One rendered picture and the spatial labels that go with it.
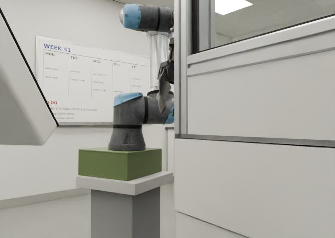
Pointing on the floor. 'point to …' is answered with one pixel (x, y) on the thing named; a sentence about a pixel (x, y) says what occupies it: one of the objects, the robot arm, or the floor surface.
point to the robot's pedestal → (125, 205)
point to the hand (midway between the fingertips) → (169, 110)
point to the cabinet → (201, 228)
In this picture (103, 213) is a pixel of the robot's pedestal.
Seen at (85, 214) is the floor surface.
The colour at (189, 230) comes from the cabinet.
